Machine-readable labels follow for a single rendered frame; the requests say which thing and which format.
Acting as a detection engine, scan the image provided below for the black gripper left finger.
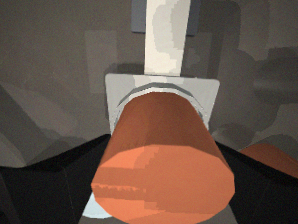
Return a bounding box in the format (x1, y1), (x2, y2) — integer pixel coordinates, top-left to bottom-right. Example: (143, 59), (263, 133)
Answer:
(0, 134), (111, 224)

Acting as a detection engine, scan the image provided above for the white round dish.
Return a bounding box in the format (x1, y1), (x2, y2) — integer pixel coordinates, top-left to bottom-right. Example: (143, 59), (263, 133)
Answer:
(83, 193), (112, 218)

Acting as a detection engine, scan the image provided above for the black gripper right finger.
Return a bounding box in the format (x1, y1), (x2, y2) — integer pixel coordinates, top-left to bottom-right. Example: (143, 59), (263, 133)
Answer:
(214, 141), (298, 224)

